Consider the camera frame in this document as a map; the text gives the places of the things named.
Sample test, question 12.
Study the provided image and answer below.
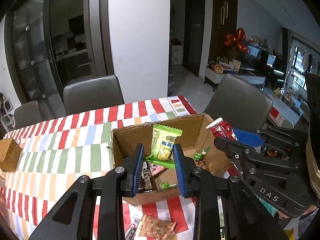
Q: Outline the red candy packet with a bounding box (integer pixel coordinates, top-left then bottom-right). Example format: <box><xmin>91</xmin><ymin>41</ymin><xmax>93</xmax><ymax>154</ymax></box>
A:
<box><xmin>206</xmin><ymin>117</ymin><xmax>237</xmax><ymax>140</ymax></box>

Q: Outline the green candy packet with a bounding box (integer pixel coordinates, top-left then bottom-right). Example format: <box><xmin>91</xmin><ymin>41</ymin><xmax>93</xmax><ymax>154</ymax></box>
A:
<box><xmin>145</xmin><ymin>124</ymin><xmax>183</xmax><ymax>169</ymax></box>

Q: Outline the green wrapped candy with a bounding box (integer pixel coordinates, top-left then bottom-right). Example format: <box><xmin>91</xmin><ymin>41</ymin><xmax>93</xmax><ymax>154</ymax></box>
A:
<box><xmin>193</xmin><ymin>146</ymin><xmax>211</xmax><ymax>161</ymax></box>

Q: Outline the dark haw roll snack pack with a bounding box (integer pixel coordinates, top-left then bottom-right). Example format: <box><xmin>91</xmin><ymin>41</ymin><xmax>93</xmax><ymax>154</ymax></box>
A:
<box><xmin>125</xmin><ymin>218</ymin><xmax>140</xmax><ymax>240</ymax></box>

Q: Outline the grey chair right side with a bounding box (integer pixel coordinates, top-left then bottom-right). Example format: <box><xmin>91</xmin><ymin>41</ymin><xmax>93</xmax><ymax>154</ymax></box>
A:
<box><xmin>204</xmin><ymin>74</ymin><xmax>272</xmax><ymax>131</ymax></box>

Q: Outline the grey chair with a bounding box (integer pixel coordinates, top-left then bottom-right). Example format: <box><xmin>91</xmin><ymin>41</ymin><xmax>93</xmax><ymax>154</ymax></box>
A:
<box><xmin>63</xmin><ymin>75</ymin><xmax>124</xmax><ymax>115</ymax></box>
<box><xmin>204</xmin><ymin>74</ymin><xmax>272</xmax><ymax>131</ymax></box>
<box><xmin>14</xmin><ymin>101</ymin><xmax>43</xmax><ymax>129</ymax></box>

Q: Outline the dark brown snack bar pack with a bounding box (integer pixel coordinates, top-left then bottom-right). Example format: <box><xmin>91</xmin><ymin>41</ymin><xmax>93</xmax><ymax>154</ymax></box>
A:
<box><xmin>138</xmin><ymin>161</ymin><xmax>157</xmax><ymax>193</ymax></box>

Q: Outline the gold biscuit packet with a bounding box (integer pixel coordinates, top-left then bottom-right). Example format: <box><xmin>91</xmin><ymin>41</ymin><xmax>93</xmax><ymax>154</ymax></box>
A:
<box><xmin>136</xmin><ymin>214</ymin><xmax>177</xmax><ymax>239</ymax></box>

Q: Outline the colourful checked tablecloth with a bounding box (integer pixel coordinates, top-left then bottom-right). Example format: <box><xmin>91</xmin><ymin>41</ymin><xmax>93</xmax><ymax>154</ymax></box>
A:
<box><xmin>1</xmin><ymin>96</ymin><xmax>195</xmax><ymax>239</ymax></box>

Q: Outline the brown cardboard box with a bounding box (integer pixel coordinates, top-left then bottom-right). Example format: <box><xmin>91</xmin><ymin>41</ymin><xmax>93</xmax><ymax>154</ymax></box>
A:
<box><xmin>107</xmin><ymin>113</ymin><xmax>234</xmax><ymax>207</ymax></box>

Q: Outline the pink snack packet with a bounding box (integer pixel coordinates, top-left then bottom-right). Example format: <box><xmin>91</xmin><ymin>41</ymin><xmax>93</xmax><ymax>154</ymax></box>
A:
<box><xmin>149</xmin><ymin>161</ymin><xmax>167</xmax><ymax>178</ymax></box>

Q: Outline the white tv cabinet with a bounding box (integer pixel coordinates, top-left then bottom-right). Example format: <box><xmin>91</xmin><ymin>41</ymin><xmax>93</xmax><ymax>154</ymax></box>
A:
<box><xmin>204</xmin><ymin>67</ymin><xmax>266</xmax><ymax>91</ymax></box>

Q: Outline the red balloon decoration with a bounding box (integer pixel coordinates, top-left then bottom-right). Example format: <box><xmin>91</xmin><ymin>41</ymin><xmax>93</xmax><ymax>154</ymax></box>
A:
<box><xmin>225</xmin><ymin>28</ymin><xmax>248</xmax><ymax>54</ymax></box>

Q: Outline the grey chair far left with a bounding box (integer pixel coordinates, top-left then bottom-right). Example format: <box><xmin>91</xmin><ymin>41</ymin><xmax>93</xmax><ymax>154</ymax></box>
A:
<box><xmin>14</xmin><ymin>101</ymin><xmax>43</xmax><ymax>129</ymax></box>

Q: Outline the grey chair far middle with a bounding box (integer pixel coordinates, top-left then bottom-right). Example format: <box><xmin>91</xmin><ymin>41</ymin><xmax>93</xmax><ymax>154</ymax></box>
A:
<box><xmin>63</xmin><ymin>75</ymin><xmax>124</xmax><ymax>115</ymax></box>

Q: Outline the glass sliding door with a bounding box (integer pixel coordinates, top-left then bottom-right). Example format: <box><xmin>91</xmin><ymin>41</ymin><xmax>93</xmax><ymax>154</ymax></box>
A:
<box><xmin>4</xmin><ymin>0</ymin><xmax>114</xmax><ymax>120</ymax></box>

